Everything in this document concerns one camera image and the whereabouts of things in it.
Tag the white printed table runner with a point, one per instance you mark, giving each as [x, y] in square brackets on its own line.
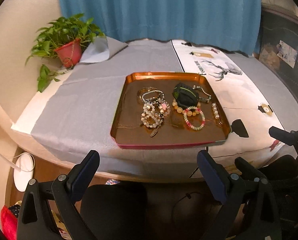
[240, 99]

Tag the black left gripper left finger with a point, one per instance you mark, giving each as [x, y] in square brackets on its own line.
[35, 218]

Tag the copper metal tray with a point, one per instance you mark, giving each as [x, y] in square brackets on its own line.
[147, 117]

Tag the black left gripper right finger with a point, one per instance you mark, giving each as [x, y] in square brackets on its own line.
[255, 200]

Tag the red flower pot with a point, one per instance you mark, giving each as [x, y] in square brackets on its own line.
[70, 53]

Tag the green potted plant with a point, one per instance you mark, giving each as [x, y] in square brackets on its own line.
[58, 33]

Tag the clear plastic storage box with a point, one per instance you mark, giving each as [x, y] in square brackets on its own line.
[279, 46]

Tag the pearl charm jewelry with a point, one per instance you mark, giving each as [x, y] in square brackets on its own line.
[215, 111]

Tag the turquoise silver bangle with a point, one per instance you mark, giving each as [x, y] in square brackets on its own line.
[206, 99]

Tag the grey table cloth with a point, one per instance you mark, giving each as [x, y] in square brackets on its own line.
[79, 116]

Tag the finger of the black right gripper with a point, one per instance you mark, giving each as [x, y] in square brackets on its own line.
[289, 138]
[248, 172]

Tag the red fabric bag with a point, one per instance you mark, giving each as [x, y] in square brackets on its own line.
[8, 223]

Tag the black smart watch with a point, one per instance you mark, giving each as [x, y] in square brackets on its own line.
[185, 96]

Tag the blue curtain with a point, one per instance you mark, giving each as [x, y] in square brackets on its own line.
[232, 25]

